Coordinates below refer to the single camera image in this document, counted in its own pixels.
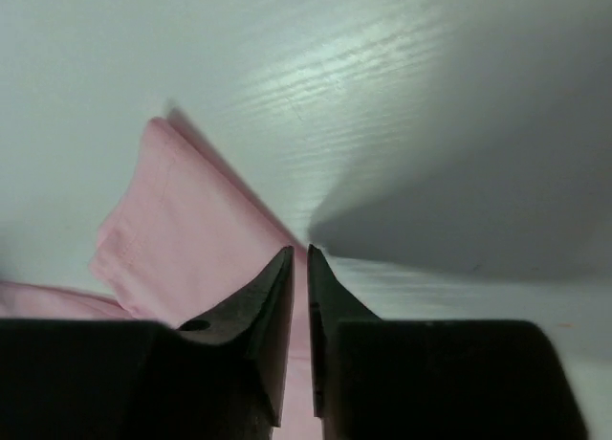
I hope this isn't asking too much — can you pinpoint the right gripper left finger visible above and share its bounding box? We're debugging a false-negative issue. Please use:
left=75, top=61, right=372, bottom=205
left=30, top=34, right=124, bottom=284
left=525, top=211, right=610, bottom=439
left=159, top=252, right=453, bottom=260
left=1, top=247, right=294, bottom=439

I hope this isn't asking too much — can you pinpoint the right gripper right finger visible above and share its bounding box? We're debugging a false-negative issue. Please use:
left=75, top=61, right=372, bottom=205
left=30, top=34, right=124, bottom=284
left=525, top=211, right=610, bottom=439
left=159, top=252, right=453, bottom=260
left=307, top=247, right=589, bottom=439

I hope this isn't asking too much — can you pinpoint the pink t shirt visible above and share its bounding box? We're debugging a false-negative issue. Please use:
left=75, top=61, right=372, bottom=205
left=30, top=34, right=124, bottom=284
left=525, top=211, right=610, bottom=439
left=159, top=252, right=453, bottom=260
left=1, top=118, right=310, bottom=418

